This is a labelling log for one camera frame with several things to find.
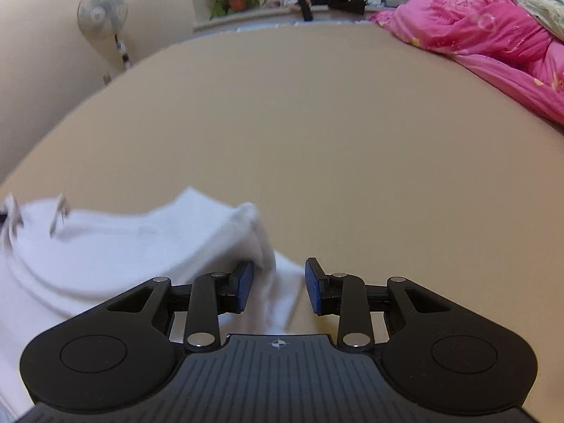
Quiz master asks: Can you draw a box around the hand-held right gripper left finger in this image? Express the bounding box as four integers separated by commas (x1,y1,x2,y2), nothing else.
106,261,255,353

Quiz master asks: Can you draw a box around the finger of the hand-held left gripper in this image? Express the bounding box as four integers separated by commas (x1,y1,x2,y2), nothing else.
48,193,72,236

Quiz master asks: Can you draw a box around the white standing fan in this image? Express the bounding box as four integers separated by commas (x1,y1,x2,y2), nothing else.
78,0,133,71

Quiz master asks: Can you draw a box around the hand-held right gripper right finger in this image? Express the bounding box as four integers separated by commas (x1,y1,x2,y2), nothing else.
305,257,447,353

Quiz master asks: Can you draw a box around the white hoodie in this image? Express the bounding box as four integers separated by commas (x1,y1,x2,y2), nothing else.
0,186,306,423

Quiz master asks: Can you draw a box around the pink quilt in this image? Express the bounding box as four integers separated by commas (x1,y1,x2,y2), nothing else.
368,0,564,125

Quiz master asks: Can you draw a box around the pale patterned quilt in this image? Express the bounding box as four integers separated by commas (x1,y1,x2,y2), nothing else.
502,0,564,44

